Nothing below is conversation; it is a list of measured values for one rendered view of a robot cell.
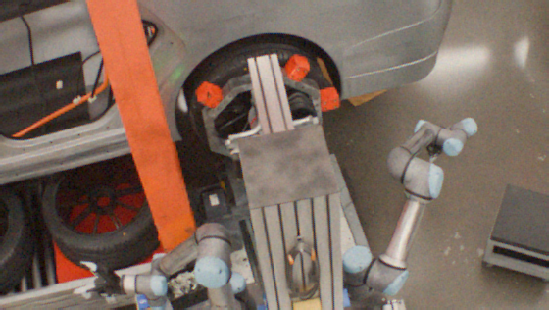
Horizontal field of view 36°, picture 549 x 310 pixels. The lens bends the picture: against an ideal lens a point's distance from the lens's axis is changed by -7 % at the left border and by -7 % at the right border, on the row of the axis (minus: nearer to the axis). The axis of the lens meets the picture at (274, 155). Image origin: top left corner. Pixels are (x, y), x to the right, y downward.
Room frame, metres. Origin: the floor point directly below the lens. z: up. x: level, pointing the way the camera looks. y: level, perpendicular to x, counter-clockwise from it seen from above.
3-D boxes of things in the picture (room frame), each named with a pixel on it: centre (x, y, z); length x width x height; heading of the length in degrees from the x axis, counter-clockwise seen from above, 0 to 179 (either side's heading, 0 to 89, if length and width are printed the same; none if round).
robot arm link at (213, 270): (1.66, 0.26, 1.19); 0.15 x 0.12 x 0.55; 169
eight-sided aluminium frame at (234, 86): (2.76, 0.03, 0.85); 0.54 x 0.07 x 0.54; 98
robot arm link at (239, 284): (1.79, 0.23, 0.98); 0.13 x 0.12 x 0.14; 169
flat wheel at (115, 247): (2.70, 0.89, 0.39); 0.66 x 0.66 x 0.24
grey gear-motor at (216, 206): (2.62, 0.32, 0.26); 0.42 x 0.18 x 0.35; 8
